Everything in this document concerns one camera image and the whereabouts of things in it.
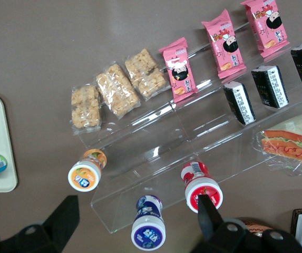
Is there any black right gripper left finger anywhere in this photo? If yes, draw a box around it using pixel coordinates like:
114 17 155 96
43 194 81 250

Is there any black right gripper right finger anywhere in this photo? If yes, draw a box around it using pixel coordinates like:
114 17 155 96
197 194 224 242

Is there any red gum bottle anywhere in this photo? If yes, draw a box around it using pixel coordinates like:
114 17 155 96
180 161 224 214

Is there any orange gum bottle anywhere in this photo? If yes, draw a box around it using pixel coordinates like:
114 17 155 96
67 148 108 192

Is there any blue gum bottle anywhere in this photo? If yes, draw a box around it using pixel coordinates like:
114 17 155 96
130 194 167 251

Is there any clear acrylic stepped shelf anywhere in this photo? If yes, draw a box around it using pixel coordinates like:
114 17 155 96
73 21 302 235

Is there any wrapped triangle sandwich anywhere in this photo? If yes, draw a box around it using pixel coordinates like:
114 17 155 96
254 106 302 177

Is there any wrapped rice crisp bar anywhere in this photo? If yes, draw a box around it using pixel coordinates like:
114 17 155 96
124 47 168 101
70 84 102 134
95 63 141 118

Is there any pink cartoon snack packet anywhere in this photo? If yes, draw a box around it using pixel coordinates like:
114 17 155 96
201 8 247 80
158 36 199 104
240 0 291 59

